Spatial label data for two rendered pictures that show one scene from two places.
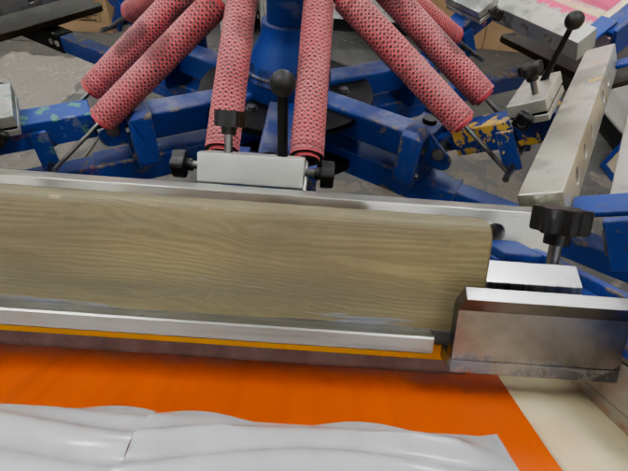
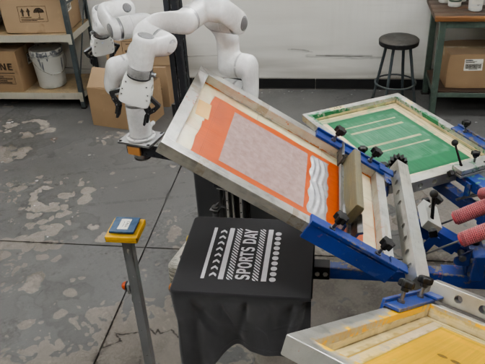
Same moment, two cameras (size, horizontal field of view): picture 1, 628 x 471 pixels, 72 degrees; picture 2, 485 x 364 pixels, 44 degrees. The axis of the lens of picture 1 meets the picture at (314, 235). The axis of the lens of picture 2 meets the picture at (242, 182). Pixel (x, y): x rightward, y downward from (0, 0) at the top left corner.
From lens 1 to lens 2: 1.85 m
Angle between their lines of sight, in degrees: 75
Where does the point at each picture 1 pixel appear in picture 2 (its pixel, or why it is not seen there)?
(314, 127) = (469, 232)
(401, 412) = (330, 215)
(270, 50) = not seen: outside the picture
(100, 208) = (354, 168)
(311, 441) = (322, 200)
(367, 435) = (323, 205)
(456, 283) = (349, 209)
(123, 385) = (333, 189)
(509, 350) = not seen: hidden behind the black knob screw
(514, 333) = not seen: hidden behind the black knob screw
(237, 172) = (421, 211)
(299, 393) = (333, 206)
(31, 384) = (331, 181)
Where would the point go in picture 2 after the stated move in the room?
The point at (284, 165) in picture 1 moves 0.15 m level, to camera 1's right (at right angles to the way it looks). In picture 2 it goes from (425, 217) to (430, 245)
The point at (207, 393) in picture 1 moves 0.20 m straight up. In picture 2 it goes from (332, 197) to (334, 144)
